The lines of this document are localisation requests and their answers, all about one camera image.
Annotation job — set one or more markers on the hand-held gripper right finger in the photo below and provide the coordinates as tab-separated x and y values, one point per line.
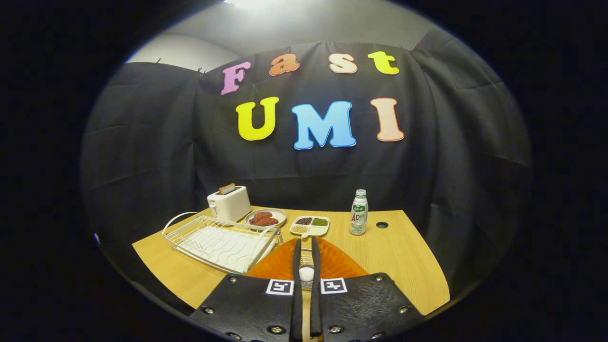
316	304

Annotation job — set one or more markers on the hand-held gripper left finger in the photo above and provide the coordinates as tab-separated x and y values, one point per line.
297	304

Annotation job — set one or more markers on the small beige plate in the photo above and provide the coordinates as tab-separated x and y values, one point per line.
280	213

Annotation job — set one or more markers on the white divided bean tray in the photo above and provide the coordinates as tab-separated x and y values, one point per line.
319	230

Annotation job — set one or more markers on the red meat piece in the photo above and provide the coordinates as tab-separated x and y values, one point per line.
260	216
268	222

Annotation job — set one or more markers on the small plastic drink bottle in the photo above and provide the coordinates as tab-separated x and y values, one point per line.
359	218

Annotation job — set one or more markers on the white toaster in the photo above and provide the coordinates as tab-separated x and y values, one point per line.
232	206

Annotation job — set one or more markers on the toasted bread slice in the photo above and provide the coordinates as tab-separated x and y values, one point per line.
227	188

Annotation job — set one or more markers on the black backdrop cloth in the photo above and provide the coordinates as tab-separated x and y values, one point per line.
142	166

